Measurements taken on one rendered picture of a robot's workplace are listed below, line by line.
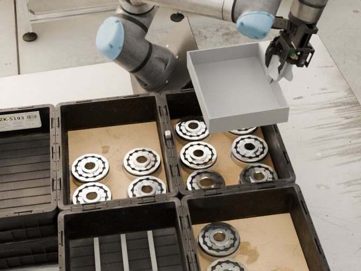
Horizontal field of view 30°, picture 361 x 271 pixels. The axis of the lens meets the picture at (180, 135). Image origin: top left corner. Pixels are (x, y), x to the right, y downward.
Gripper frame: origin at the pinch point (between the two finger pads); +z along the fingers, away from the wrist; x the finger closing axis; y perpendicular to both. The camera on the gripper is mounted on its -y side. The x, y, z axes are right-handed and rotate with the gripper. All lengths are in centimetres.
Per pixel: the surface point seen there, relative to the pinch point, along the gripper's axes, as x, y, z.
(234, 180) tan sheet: -4.9, 9.7, 28.1
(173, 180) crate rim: -25.0, 13.9, 23.4
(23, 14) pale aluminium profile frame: -33, -189, 106
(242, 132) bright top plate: 1.0, -4.6, 23.1
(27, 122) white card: -56, -23, 37
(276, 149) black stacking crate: 5.1, 7.6, 18.3
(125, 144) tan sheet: -29.6, -12.0, 35.2
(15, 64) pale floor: -38, -169, 124
